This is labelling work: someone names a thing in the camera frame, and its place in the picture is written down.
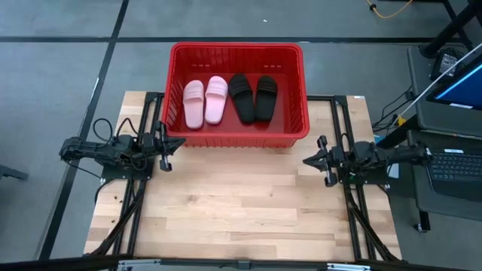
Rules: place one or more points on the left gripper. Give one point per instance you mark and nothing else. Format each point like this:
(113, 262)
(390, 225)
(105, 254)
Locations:
(162, 147)

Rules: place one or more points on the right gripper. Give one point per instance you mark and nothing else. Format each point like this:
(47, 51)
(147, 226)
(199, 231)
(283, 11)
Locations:
(335, 160)

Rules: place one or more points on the pink slide sandal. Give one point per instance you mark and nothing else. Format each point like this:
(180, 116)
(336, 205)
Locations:
(194, 109)
(215, 105)

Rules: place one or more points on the black slide sandal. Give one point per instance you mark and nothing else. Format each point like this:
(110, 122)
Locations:
(265, 101)
(243, 103)

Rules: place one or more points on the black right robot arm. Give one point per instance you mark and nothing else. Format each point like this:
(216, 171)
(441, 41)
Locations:
(399, 154)

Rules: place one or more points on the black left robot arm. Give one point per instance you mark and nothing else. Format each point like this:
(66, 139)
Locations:
(86, 148)

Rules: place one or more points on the red plastic bin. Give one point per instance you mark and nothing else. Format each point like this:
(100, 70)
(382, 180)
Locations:
(237, 56)

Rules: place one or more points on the black power adapter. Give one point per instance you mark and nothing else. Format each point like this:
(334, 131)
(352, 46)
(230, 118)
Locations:
(444, 62)

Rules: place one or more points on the monitor with blue screen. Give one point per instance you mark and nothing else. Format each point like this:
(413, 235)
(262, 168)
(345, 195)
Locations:
(463, 90)

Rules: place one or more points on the black stand foot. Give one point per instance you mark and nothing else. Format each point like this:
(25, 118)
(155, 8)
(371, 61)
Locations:
(13, 172)

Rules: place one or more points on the black stand pole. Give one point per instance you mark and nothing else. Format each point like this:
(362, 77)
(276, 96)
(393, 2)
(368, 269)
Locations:
(448, 32)

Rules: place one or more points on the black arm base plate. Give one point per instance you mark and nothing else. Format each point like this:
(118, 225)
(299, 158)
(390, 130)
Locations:
(113, 174)
(376, 180)

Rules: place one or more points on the silver frame bracket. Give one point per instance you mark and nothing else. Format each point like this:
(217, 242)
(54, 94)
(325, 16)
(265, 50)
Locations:
(139, 266)
(348, 268)

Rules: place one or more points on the black aluminium frame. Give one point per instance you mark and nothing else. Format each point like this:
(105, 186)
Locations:
(203, 263)

